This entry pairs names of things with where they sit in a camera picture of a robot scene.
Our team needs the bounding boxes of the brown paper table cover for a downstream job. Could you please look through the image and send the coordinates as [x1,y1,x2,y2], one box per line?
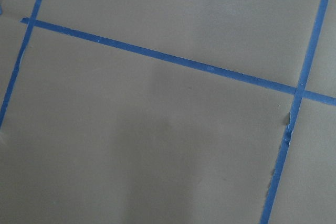
[1,0,335,223]

